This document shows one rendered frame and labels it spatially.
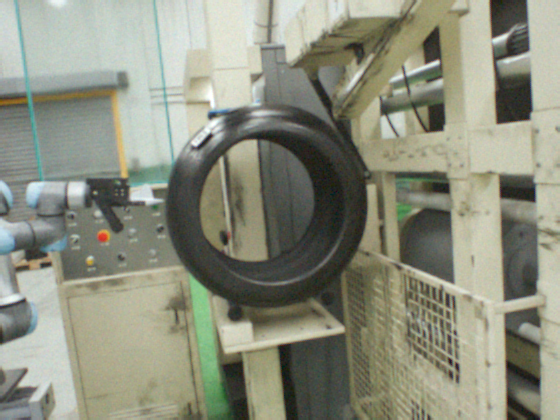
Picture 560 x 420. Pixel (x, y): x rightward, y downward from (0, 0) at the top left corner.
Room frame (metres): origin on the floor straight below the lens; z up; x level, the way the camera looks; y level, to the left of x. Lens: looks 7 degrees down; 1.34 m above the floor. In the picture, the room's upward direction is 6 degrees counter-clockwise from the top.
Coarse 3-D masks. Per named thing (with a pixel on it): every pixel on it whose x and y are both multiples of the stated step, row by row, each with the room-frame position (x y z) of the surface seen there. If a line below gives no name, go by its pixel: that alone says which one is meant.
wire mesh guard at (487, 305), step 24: (360, 264) 1.60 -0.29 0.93; (384, 264) 1.41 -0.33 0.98; (360, 288) 1.62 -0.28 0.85; (408, 288) 1.26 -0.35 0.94; (456, 288) 1.03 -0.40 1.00; (432, 312) 1.14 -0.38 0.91; (360, 336) 1.64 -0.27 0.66; (384, 336) 1.44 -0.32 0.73; (432, 336) 1.14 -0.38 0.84; (456, 336) 1.05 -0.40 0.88; (408, 360) 1.29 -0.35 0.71; (384, 384) 1.47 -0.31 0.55; (408, 384) 1.29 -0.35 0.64; (456, 408) 1.06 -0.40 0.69
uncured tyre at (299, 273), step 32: (224, 128) 1.29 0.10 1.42; (256, 128) 1.29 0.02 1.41; (288, 128) 1.31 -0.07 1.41; (320, 128) 1.34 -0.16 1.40; (192, 160) 1.27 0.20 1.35; (320, 160) 1.62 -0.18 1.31; (352, 160) 1.36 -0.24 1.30; (192, 192) 1.26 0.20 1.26; (320, 192) 1.63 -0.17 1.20; (352, 192) 1.35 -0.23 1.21; (192, 224) 1.26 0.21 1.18; (320, 224) 1.62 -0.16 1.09; (352, 224) 1.35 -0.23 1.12; (192, 256) 1.26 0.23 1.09; (224, 256) 1.56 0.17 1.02; (288, 256) 1.60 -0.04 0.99; (320, 256) 1.57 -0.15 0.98; (352, 256) 1.38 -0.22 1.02; (224, 288) 1.28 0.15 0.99; (256, 288) 1.29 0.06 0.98; (288, 288) 1.30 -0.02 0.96; (320, 288) 1.35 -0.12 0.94
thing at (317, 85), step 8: (312, 80) 1.69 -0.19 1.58; (320, 88) 1.69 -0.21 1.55; (320, 96) 1.70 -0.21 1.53; (328, 96) 1.70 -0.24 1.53; (328, 104) 1.70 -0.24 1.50; (328, 112) 1.71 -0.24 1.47; (336, 120) 1.70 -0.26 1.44; (336, 128) 1.72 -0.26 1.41; (344, 128) 1.71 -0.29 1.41; (344, 136) 1.71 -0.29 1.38; (352, 144) 1.71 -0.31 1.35; (360, 160) 1.72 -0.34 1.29; (368, 176) 1.73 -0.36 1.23
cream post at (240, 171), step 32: (224, 0) 1.70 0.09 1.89; (224, 32) 1.70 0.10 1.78; (224, 64) 1.70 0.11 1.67; (224, 96) 1.69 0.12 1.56; (224, 160) 1.69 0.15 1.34; (256, 160) 1.71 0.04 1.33; (256, 192) 1.71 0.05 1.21; (256, 224) 1.71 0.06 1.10; (256, 256) 1.70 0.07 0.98; (256, 352) 1.70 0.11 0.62; (256, 384) 1.69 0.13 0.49; (256, 416) 1.69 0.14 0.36
